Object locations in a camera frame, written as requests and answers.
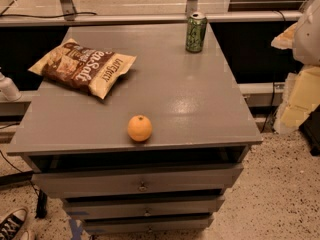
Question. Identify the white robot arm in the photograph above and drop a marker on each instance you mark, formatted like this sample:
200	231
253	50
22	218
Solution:
303	37

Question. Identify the metal frame rail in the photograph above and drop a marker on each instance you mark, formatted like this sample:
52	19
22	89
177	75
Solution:
87	20

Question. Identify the top grey drawer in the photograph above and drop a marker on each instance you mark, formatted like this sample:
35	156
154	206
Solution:
148	180

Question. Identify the middle grey drawer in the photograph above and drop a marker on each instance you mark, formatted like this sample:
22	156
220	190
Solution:
144	207

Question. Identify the grey drawer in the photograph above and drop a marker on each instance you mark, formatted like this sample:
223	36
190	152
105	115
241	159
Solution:
144	207
148	180
148	224

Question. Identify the bottom grey drawer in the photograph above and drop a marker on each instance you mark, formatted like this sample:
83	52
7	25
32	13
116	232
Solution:
148	224

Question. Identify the grey drawer cabinet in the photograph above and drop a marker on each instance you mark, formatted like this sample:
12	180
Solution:
158	152

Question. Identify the orange fruit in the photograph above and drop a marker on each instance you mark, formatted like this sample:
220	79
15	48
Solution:
139	128

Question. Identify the brown chip bag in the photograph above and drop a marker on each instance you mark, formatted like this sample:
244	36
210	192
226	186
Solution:
83	68

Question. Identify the black floor cable plug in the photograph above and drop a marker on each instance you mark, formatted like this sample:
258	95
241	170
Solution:
41	208

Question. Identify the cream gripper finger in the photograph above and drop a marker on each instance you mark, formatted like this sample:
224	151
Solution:
285	39

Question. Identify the green soda can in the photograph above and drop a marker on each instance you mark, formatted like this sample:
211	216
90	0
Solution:
196	29

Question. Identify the white pipe at left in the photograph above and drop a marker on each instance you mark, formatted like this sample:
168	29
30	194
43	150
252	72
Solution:
9	89

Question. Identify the black white sneaker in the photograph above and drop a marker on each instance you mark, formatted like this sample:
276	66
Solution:
11	223

